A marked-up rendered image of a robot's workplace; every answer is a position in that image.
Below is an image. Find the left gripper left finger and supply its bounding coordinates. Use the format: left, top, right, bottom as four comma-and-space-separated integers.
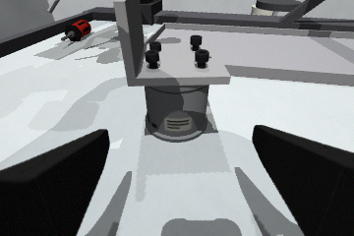
0, 129, 110, 236

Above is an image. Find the red screwdriver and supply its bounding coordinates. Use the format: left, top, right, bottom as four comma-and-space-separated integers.
61, 20, 91, 41

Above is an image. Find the grey l-shaped bracket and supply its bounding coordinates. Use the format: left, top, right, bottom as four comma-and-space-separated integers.
113, 0, 231, 87

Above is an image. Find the black socket-head screw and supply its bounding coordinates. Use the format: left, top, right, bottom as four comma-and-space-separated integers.
145, 50, 159, 69
190, 35, 202, 51
195, 49, 209, 69
149, 41, 161, 52

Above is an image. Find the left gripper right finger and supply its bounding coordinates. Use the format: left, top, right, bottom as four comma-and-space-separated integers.
252, 125, 354, 236

